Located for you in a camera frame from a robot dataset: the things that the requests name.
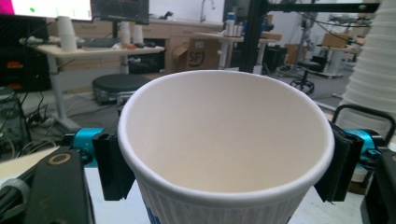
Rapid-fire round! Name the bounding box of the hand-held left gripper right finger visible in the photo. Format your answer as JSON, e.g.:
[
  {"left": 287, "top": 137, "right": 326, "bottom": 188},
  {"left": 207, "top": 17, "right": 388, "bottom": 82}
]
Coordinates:
[{"left": 313, "top": 119, "right": 387, "bottom": 203}]

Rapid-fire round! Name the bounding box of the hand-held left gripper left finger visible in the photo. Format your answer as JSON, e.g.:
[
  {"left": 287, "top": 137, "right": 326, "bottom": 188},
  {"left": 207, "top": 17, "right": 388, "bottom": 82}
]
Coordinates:
[{"left": 62, "top": 126, "right": 136, "bottom": 202}]

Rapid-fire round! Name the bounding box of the tall stack of paper cups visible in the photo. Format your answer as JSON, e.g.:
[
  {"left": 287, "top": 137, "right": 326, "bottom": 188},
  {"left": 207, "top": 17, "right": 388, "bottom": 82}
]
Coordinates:
[{"left": 337, "top": 0, "right": 396, "bottom": 138}]

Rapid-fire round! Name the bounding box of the single blue-banded paper cup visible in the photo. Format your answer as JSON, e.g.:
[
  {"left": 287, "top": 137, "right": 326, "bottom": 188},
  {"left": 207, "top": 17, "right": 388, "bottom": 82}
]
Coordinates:
[{"left": 117, "top": 69, "right": 335, "bottom": 224}]

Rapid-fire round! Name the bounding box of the white table mat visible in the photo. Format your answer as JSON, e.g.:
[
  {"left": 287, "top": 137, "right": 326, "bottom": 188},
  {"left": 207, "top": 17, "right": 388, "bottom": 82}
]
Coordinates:
[{"left": 83, "top": 167, "right": 366, "bottom": 224}]

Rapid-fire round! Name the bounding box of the black round stool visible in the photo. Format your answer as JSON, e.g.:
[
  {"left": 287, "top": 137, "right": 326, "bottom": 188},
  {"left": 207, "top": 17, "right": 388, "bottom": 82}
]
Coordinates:
[{"left": 92, "top": 73, "right": 153, "bottom": 106}]

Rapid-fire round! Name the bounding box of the black swivel stool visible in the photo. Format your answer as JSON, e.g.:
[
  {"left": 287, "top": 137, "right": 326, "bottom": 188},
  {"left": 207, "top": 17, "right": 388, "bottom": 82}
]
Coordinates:
[{"left": 289, "top": 60, "right": 323, "bottom": 95}]

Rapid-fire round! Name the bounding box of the light desk with white legs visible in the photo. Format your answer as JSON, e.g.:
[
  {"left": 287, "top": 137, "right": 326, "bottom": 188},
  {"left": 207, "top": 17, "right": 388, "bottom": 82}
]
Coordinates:
[
  {"left": 34, "top": 43, "right": 166, "bottom": 130},
  {"left": 195, "top": 31, "right": 283, "bottom": 72}
]

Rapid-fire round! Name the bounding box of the dark keyboard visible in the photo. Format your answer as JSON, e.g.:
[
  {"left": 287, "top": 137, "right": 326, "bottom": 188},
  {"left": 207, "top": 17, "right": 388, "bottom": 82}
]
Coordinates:
[{"left": 78, "top": 37, "right": 121, "bottom": 49}]

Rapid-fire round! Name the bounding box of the small cardboard box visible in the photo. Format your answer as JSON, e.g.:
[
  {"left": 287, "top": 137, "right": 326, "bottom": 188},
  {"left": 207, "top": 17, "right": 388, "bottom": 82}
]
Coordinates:
[{"left": 321, "top": 32, "right": 350, "bottom": 49}]

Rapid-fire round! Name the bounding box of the white cup stack on desk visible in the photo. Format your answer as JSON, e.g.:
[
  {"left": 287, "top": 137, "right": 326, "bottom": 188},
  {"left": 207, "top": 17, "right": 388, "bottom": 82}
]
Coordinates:
[
  {"left": 119, "top": 21, "right": 132, "bottom": 45},
  {"left": 133, "top": 24, "right": 145, "bottom": 45},
  {"left": 57, "top": 16, "right": 78, "bottom": 52}
]

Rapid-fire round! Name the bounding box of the black computer tower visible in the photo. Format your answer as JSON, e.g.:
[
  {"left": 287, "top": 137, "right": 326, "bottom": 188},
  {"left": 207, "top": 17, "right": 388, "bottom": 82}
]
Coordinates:
[{"left": 0, "top": 14, "right": 52, "bottom": 93}]

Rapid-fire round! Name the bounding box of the brown cardboard box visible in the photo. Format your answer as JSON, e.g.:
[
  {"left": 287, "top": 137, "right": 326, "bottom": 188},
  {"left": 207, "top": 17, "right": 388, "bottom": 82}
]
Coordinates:
[{"left": 172, "top": 38, "right": 222, "bottom": 73}]

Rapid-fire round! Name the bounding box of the dark computer monitor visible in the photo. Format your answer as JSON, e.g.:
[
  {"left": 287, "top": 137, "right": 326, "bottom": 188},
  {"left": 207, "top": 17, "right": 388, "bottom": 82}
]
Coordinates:
[{"left": 91, "top": 0, "right": 150, "bottom": 26}]

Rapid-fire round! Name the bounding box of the bright computer monitor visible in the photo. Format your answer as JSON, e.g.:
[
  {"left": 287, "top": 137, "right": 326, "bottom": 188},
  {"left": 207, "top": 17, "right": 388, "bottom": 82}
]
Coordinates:
[{"left": 0, "top": 0, "right": 93, "bottom": 22}]

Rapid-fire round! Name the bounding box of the white bottle with blue cap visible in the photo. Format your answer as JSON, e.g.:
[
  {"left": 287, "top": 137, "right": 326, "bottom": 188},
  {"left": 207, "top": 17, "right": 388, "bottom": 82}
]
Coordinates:
[{"left": 225, "top": 12, "right": 236, "bottom": 37}]

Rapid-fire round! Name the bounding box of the metal faucet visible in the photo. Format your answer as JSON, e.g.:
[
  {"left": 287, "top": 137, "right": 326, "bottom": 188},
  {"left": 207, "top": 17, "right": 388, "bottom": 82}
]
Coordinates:
[{"left": 200, "top": 0, "right": 217, "bottom": 23}]

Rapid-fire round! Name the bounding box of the tangle of floor cables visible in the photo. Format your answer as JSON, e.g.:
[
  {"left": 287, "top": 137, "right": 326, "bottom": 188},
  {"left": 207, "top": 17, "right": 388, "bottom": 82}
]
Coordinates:
[{"left": 0, "top": 90, "right": 64, "bottom": 158}]

